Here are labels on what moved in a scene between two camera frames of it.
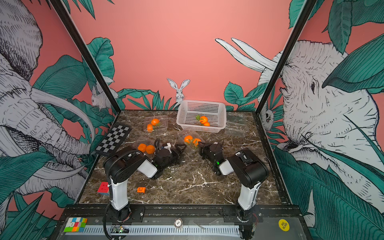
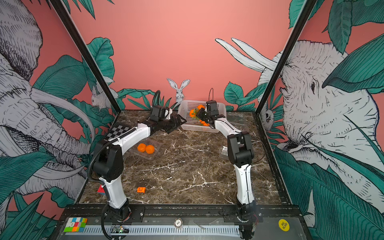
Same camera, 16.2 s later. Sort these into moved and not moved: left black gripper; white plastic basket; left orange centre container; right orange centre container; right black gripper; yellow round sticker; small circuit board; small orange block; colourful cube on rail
Moved: left black gripper; right black gripper
Not moved: small circuit board; white plastic basket; small orange block; right orange centre container; left orange centre container; colourful cube on rail; yellow round sticker
